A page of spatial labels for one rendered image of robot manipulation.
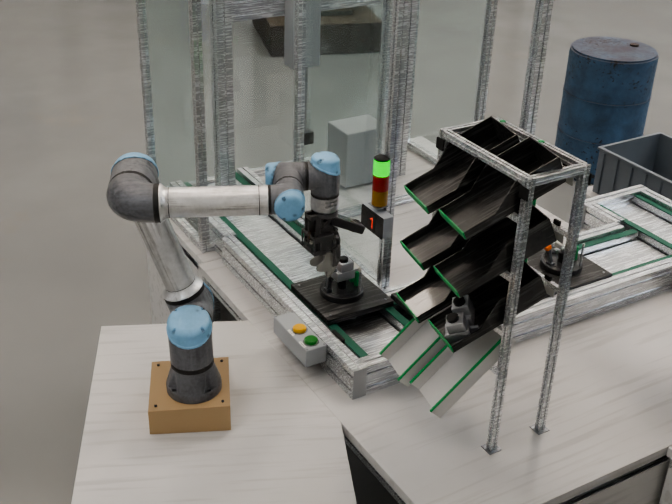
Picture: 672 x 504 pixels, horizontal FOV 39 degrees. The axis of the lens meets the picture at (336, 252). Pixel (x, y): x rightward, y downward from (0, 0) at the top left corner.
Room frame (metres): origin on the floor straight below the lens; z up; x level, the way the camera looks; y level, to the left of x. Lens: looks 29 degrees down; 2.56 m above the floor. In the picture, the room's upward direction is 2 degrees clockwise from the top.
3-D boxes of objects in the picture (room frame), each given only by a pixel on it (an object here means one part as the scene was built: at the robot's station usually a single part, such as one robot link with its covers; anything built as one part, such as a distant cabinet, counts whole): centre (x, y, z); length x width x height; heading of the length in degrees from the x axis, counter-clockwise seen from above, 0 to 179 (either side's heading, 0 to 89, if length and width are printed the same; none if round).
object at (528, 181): (2.17, -0.42, 1.26); 0.36 x 0.21 x 0.80; 32
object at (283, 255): (2.68, 0.01, 0.91); 0.84 x 0.28 x 0.10; 32
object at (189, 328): (2.10, 0.38, 1.11); 0.13 x 0.12 x 0.14; 6
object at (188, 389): (2.10, 0.38, 0.99); 0.15 x 0.15 x 0.10
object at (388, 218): (2.63, -0.13, 1.29); 0.12 x 0.05 x 0.25; 32
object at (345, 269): (2.59, -0.03, 1.06); 0.08 x 0.04 x 0.07; 121
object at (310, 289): (2.58, -0.02, 0.96); 0.24 x 0.24 x 0.02; 32
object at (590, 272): (2.80, -0.76, 1.01); 0.24 x 0.24 x 0.13; 32
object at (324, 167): (2.25, 0.04, 1.52); 0.09 x 0.08 x 0.11; 96
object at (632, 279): (2.66, -0.54, 0.91); 1.24 x 0.33 x 0.10; 122
